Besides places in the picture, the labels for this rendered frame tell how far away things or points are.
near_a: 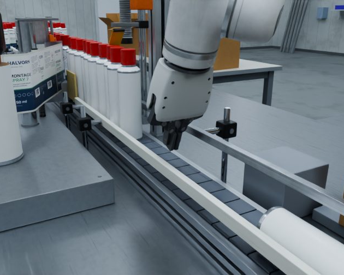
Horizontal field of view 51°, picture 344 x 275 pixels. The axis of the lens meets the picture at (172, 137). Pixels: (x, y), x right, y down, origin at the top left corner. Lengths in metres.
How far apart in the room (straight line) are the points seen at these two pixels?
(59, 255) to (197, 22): 0.38
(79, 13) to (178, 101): 9.34
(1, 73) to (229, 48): 2.05
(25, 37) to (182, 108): 0.76
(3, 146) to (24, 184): 0.11
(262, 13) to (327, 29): 11.36
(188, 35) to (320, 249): 0.32
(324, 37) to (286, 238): 11.53
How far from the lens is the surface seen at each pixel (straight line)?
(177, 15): 0.53
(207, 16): 0.51
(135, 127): 0.82
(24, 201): 0.63
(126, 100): 0.80
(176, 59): 0.54
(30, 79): 0.98
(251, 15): 0.51
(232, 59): 2.65
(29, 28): 1.23
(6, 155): 0.76
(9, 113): 0.75
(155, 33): 0.96
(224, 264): 0.50
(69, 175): 0.68
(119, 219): 0.63
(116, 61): 0.84
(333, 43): 11.70
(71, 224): 0.63
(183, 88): 0.57
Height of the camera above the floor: 1.16
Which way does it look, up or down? 19 degrees down
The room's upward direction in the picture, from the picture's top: straight up
